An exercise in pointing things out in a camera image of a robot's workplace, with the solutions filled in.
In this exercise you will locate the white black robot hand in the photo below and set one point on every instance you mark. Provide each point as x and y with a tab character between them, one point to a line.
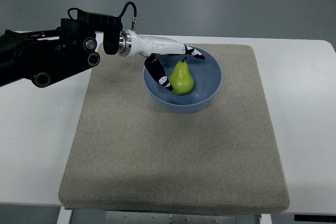
131	44

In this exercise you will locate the green pear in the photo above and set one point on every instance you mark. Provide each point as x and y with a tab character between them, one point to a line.
181	78

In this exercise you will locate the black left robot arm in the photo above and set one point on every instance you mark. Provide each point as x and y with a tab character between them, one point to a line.
49	56

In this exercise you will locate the blue bowl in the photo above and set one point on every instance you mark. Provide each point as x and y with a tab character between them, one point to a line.
206	73

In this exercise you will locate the grey fabric mat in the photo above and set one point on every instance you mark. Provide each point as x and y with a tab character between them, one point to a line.
130	154

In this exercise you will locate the metal table frame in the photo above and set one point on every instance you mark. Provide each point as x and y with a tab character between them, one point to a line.
100	216

